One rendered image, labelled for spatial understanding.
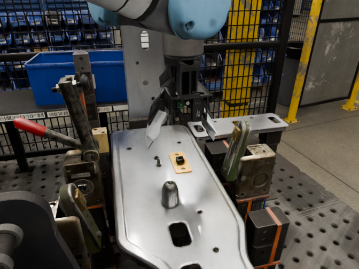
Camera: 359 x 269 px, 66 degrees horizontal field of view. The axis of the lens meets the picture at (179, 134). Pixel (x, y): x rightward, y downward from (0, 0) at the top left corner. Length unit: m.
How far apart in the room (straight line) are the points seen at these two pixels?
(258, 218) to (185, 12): 0.39
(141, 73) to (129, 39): 0.10
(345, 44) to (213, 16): 3.28
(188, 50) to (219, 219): 0.30
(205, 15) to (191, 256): 0.34
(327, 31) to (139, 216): 2.97
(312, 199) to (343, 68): 2.71
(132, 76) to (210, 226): 0.49
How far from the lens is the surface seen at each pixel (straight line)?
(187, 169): 0.62
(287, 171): 1.21
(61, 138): 0.59
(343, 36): 3.50
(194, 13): 0.30
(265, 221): 0.55
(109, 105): 0.91
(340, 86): 3.77
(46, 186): 1.17
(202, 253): 0.47
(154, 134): 0.55
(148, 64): 0.82
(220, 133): 0.78
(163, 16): 0.31
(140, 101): 0.85
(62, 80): 0.54
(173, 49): 0.49
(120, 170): 0.64
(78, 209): 0.44
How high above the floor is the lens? 1.37
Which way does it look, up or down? 29 degrees down
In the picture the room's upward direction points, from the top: straight up
